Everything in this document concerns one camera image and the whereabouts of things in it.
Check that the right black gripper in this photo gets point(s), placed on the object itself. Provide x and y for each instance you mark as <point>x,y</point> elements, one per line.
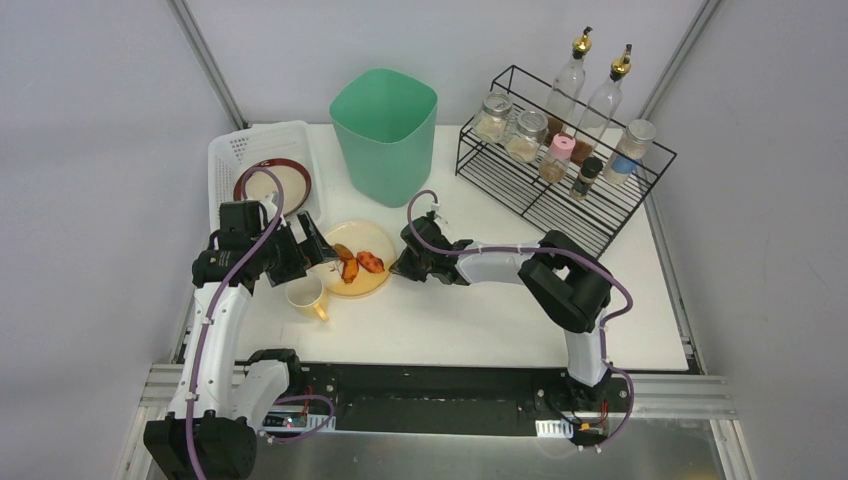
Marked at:
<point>411,257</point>

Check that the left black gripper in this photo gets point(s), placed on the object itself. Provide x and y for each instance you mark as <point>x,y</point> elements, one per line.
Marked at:
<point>308,241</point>

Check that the cream plate with leaf pattern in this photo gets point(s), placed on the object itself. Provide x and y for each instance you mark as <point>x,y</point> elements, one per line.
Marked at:
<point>358,235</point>

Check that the yellow mug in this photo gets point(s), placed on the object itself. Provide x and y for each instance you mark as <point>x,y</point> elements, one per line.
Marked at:
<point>309,296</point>

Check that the red rimmed plate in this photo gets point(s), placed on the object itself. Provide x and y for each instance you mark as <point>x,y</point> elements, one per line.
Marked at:
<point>288,186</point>

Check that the glass jar with grains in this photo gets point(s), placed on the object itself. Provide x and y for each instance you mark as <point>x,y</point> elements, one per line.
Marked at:
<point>491,122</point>

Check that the pink lid spice shaker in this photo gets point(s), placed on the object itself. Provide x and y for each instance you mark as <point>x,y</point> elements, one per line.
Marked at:
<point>554,164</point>

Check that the black wire rack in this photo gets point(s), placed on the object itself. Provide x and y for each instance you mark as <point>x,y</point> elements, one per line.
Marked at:
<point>595,222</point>

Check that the glass jar with rice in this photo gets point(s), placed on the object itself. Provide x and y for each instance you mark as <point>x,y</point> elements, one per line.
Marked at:
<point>525,138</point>

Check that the black lid pepper shaker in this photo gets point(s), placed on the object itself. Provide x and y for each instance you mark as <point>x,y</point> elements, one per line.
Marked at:
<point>586,178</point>

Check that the gold spout oil bottle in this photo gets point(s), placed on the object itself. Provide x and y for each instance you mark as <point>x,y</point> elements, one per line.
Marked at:
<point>567,85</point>

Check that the silver lid spice jar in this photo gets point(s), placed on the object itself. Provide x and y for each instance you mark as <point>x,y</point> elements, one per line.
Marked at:
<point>632,146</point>

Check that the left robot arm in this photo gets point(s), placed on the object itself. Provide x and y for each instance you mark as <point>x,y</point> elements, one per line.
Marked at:
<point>211,426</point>

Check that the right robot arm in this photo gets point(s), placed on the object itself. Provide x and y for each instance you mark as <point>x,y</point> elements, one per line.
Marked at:
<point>573,289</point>

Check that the fried chicken wing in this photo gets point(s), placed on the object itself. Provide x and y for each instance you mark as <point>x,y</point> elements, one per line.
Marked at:
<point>349,269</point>

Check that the white plastic basket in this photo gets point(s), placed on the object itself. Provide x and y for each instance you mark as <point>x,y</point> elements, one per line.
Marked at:
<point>232,154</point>

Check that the green plastic bin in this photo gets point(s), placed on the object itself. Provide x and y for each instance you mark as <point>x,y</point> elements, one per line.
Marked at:
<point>384,121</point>

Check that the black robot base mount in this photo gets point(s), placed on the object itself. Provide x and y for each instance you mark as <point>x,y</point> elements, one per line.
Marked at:
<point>485,401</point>

